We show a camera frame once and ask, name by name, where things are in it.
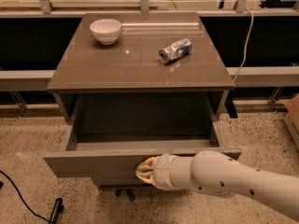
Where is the white hanging cable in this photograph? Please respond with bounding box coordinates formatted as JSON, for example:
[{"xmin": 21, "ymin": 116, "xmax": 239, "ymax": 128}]
[{"xmin": 232, "ymin": 7, "xmax": 255, "ymax": 82}]

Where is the grey drawer cabinet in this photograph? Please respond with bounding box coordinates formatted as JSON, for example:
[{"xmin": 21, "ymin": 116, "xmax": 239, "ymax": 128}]
[{"xmin": 46, "ymin": 12, "xmax": 235, "ymax": 191}]

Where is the white ceramic bowl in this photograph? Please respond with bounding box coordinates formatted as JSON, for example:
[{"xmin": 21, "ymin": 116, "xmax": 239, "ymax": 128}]
[{"xmin": 90, "ymin": 19, "xmax": 122, "ymax": 45}]

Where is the black floor cable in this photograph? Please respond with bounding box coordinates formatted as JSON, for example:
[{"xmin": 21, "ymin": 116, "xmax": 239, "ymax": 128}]
[{"xmin": 0, "ymin": 170, "xmax": 52, "ymax": 224}]

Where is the crushed silver blue can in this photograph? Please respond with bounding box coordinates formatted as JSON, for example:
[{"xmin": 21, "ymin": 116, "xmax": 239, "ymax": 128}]
[{"xmin": 159, "ymin": 38, "xmax": 192, "ymax": 64}]

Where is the grey top drawer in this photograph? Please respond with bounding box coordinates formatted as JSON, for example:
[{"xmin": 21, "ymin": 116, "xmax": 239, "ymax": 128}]
[{"xmin": 44, "ymin": 93, "xmax": 241, "ymax": 187}]

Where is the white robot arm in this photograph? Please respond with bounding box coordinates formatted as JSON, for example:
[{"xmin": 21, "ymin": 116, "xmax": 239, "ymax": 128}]
[{"xmin": 135, "ymin": 150, "xmax": 299, "ymax": 221}]

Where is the metal railing frame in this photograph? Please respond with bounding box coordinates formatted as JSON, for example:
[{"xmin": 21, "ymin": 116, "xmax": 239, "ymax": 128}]
[{"xmin": 0, "ymin": 0, "xmax": 299, "ymax": 91}]

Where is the blue tape cross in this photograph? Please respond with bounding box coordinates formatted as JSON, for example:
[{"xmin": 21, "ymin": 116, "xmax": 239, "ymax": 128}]
[{"xmin": 115, "ymin": 189, "xmax": 135, "ymax": 203}]

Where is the wooden box at right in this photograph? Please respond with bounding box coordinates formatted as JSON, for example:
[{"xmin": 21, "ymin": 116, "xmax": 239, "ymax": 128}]
[{"xmin": 284, "ymin": 94, "xmax": 299, "ymax": 149}]

